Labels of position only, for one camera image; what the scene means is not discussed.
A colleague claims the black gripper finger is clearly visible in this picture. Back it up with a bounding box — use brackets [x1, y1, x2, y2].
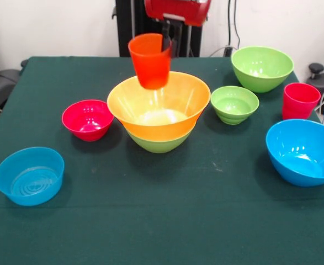
[171, 23, 183, 59]
[161, 20, 172, 52]

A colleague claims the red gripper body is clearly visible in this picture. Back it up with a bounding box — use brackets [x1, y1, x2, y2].
[144, 0, 212, 28]

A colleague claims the orange plastic cup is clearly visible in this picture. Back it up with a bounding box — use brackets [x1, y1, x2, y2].
[128, 33, 173, 90]

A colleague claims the large orange plastic bowl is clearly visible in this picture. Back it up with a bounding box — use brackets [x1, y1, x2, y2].
[107, 71, 211, 143]

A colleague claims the large green plastic bowl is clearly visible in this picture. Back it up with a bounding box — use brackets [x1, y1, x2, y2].
[127, 129, 193, 154]
[231, 46, 295, 93]

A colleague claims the small pink plastic bowl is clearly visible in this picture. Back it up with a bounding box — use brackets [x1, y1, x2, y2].
[61, 99, 115, 142]

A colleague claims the small blue plastic bowl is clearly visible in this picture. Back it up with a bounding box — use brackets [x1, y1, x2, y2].
[0, 146, 65, 207]

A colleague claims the small green plastic bowl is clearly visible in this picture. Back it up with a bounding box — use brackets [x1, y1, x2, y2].
[210, 85, 260, 125]

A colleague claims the red plastic cup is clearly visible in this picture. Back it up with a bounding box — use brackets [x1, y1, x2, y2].
[281, 82, 322, 121]

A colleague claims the black round knob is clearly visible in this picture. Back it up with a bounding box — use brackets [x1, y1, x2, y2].
[308, 62, 324, 80]

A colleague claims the black chair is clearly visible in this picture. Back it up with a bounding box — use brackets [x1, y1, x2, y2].
[0, 35, 22, 111]

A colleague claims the large blue plastic bowl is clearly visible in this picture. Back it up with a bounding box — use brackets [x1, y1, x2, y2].
[265, 119, 324, 188]

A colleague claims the dark green table cloth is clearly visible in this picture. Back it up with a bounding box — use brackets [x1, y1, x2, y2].
[0, 56, 324, 265]

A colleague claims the grey cable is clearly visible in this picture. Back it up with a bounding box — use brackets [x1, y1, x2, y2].
[208, 46, 229, 57]

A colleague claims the black cable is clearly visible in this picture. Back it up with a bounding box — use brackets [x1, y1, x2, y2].
[227, 0, 233, 47]
[233, 0, 241, 48]

